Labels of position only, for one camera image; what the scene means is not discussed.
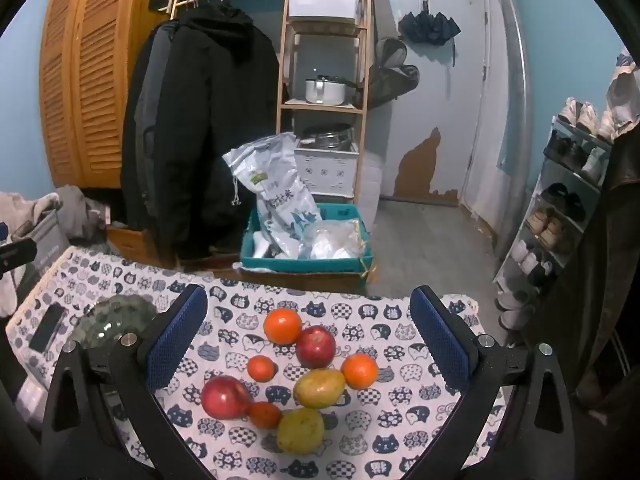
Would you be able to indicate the cat print tablecloth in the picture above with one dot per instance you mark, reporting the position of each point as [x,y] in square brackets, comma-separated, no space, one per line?
[400,340]

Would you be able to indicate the white hanging cloth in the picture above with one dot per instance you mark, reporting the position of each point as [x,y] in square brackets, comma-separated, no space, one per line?
[622,95]

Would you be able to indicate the small mandarin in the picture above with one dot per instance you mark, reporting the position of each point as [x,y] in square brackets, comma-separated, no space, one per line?
[265,415]
[261,368]

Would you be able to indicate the white storage bin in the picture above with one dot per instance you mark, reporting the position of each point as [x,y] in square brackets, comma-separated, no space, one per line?
[325,2]

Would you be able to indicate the white patterned storage box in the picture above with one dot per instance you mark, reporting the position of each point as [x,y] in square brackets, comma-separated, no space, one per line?
[327,172]

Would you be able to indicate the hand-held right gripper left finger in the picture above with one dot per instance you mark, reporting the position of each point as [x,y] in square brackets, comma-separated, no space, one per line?
[177,332]

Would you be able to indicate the clear plastic bag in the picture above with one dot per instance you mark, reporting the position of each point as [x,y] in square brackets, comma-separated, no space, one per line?
[332,242]

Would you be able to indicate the red apple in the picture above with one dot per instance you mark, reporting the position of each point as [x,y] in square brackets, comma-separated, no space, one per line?
[226,397]
[316,346]

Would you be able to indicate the white rice bag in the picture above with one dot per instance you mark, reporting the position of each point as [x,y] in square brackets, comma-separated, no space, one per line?
[280,195]

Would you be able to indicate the wooden shelf rack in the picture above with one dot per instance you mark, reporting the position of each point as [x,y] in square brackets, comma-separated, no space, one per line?
[284,60]

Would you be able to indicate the wooden louvered wardrobe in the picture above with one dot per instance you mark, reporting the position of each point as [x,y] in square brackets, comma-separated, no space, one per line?
[90,85]

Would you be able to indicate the grey metal pipe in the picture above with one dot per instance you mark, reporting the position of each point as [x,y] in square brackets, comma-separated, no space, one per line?
[515,85]

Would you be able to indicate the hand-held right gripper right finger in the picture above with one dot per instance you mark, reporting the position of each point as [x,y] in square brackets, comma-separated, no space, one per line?
[442,335]

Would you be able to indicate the black hooded coat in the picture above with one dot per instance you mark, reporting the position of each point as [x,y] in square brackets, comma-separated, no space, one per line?
[215,135]

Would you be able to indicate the steel pot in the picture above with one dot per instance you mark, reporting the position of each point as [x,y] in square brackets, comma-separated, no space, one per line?
[327,135]

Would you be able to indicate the teal plastic basket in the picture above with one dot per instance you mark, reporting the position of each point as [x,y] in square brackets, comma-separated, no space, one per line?
[307,262]

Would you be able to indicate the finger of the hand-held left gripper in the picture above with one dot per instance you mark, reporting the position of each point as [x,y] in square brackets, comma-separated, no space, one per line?
[2,232]
[17,254]

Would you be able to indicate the black jacket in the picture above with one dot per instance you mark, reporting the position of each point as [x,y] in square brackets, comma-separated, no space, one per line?
[135,170]

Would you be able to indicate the grey laundry basket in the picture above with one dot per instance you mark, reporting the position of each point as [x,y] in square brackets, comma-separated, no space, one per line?
[42,245]

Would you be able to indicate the dark folded umbrella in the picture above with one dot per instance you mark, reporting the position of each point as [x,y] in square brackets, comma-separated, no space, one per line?
[430,27]

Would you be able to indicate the orange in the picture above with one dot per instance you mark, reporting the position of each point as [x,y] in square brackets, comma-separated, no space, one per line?
[282,326]
[360,371]

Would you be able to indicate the grey glass plate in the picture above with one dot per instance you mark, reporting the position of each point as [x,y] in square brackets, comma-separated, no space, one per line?
[112,320]

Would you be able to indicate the yellow pear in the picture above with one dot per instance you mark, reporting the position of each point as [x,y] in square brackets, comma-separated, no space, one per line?
[320,387]
[300,430]

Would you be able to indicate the metal shoe rack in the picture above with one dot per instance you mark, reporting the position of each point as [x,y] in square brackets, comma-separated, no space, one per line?
[537,200]

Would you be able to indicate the grey jacket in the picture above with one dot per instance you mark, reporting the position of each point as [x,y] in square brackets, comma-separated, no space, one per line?
[164,75]

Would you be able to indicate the grey bag with towels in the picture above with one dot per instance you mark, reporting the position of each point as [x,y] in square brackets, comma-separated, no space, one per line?
[22,205]

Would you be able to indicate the white cooking pot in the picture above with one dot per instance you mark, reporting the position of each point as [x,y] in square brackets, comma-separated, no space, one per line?
[325,91]

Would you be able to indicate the black smartphone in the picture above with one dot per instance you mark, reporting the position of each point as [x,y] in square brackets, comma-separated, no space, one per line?
[47,327]

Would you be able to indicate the dark hanging bags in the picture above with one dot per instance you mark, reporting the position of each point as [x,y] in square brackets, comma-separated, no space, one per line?
[397,75]

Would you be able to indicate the flat cardboard box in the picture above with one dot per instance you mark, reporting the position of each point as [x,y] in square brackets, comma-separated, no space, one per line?
[300,281]

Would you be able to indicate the white door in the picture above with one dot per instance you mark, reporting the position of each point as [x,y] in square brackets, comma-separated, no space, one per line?
[445,100]

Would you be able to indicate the dark grey garment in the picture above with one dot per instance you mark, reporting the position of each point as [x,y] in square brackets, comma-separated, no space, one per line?
[80,210]

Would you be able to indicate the dark brown jacket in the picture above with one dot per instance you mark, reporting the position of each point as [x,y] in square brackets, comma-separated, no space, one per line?
[600,260]

